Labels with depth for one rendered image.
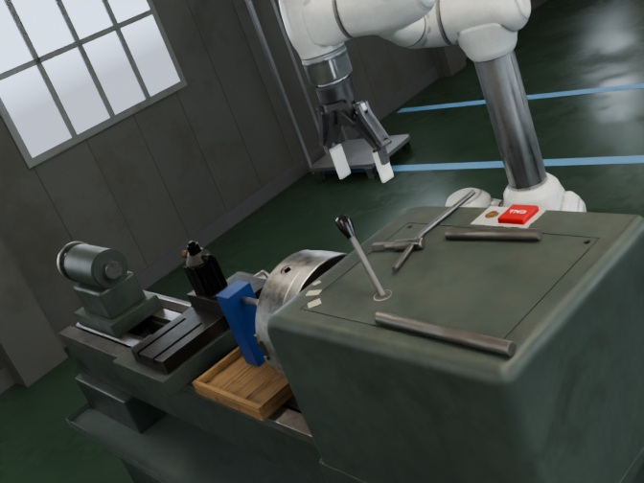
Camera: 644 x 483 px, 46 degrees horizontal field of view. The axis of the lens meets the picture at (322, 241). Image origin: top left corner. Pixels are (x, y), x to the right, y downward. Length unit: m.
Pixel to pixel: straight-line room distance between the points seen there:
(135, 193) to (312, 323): 4.04
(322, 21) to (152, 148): 4.10
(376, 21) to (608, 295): 0.62
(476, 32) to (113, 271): 1.44
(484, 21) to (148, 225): 3.88
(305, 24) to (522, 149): 0.80
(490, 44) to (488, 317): 0.84
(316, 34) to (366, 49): 5.66
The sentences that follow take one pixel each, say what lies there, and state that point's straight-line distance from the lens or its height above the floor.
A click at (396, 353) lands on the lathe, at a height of 1.24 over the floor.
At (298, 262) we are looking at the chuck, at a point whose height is 1.24.
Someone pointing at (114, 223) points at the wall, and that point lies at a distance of 5.30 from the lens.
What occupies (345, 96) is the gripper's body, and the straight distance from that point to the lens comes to 1.50.
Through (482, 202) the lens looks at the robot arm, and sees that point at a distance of 2.18.
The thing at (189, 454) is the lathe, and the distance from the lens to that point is 2.56.
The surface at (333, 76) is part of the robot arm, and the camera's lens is 1.48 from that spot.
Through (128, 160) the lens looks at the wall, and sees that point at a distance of 5.37.
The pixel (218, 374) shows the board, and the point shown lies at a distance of 2.17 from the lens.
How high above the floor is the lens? 1.93
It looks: 23 degrees down
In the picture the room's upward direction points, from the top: 21 degrees counter-clockwise
